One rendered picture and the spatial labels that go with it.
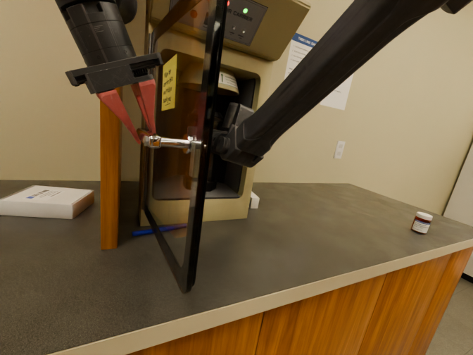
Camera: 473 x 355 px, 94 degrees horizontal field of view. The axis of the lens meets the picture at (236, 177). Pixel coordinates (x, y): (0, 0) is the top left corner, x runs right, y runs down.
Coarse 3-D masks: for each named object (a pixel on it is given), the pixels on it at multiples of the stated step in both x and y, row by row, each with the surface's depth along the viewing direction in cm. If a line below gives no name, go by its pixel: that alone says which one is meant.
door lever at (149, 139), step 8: (144, 128) 32; (144, 136) 26; (152, 136) 26; (184, 136) 29; (144, 144) 26; (152, 144) 26; (160, 144) 26; (168, 144) 27; (176, 144) 27; (184, 144) 28; (184, 152) 29
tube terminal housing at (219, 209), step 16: (144, 48) 55; (224, 48) 54; (224, 64) 55; (240, 64) 56; (256, 64) 58; (272, 64) 60; (240, 80) 70; (256, 80) 62; (256, 96) 64; (240, 192) 71; (208, 208) 64; (224, 208) 67; (240, 208) 69; (144, 224) 57
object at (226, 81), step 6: (222, 72) 58; (228, 72) 59; (222, 78) 58; (228, 78) 59; (234, 78) 62; (222, 84) 58; (228, 84) 59; (234, 84) 61; (222, 90) 71; (228, 90) 70; (234, 90) 60
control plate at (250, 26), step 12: (228, 0) 44; (240, 0) 44; (252, 0) 44; (228, 12) 45; (240, 12) 46; (252, 12) 46; (264, 12) 47; (228, 24) 48; (240, 24) 48; (252, 24) 49; (228, 36) 50; (240, 36) 50; (252, 36) 51
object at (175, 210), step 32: (192, 0) 27; (160, 32) 39; (192, 32) 27; (192, 64) 27; (160, 96) 40; (192, 96) 27; (160, 128) 40; (192, 128) 27; (160, 160) 40; (192, 160) 27; (160, 192) 40; (192, 192) 27; (160, 224) 41; (192, 224) 28; (192, 256) 29
